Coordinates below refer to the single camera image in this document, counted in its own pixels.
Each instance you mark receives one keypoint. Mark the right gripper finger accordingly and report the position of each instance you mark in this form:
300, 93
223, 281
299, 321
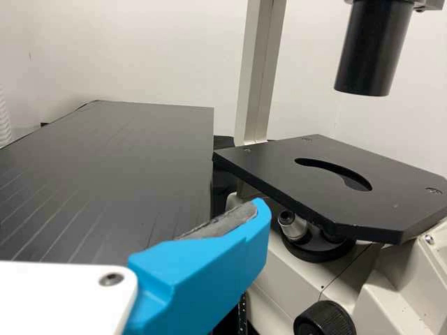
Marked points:
202, 272

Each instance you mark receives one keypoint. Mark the white incubator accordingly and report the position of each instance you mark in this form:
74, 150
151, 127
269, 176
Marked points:
3, 118

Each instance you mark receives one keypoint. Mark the black tray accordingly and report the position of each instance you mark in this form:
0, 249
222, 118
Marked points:
241, 324

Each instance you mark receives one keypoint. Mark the black platform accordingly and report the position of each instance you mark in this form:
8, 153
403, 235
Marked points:
104, 174

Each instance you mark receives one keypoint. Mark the cream microscope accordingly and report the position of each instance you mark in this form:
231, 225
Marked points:
384, 209

